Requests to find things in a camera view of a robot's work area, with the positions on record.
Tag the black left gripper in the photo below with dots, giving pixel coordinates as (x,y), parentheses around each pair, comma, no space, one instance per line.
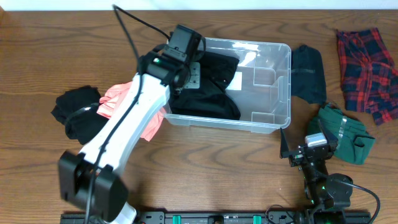
(193,79)

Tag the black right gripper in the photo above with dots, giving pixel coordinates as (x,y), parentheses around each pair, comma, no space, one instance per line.
(334,140)

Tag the large black garment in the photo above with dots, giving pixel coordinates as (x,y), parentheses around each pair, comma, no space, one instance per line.
(210,99)

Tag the salmon pink garment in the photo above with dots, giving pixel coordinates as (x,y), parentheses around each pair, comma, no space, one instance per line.
(111,101)

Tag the black banded cloth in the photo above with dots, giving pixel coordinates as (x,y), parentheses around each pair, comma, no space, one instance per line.
(77,111)

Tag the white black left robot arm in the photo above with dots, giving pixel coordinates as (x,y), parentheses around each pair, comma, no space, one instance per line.
(91,179)

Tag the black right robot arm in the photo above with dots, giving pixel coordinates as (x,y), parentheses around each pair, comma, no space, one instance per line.
(329,193)

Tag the white label in bin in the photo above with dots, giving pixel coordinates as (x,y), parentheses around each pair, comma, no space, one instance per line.
(236,83)

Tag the green banded folded cloth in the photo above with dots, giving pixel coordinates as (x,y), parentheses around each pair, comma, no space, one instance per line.
(354,142)

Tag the clear plastic storage bin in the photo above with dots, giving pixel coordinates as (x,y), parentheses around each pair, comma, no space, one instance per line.
(264,100)

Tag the small black folded cloth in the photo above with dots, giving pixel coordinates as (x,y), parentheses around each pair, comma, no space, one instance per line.
(307,75)

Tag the red plaid cloth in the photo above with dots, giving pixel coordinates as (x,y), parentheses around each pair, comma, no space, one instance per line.
(368,74)

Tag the black mounting rail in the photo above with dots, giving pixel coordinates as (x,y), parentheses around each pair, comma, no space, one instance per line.
(249,218)

